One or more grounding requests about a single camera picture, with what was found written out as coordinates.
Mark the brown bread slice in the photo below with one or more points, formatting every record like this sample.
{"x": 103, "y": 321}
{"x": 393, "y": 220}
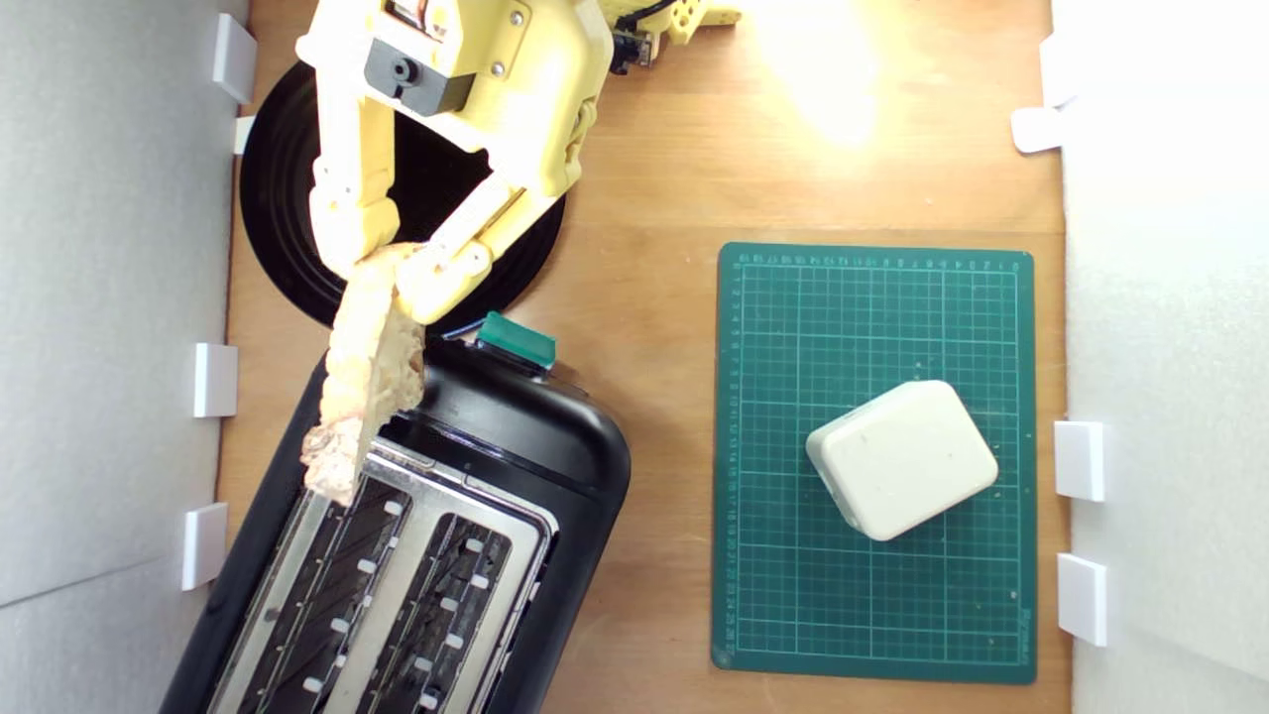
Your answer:
{"x": 372, "y": 377}

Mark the green toaster lever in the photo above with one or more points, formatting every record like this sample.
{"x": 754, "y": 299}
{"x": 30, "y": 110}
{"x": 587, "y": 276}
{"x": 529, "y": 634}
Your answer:
{"x": 516, "y": 340}

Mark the black two-slot toaster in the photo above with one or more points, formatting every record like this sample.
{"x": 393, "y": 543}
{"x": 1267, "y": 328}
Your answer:
{"x": 516, "y": 436}

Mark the black round plate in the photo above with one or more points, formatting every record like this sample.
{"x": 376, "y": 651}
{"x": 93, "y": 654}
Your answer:
{"x": 278, "y": 198}

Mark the green cutting mat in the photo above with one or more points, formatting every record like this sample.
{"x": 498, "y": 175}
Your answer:
{"x": 793, "y": 595}

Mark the white block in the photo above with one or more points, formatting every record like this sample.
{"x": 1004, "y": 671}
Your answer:
{"x": 902, "y": 461}

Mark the small white wall clip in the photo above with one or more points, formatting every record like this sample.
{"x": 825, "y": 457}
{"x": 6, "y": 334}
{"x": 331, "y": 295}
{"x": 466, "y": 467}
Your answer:
{"x": 244, "y": 134}

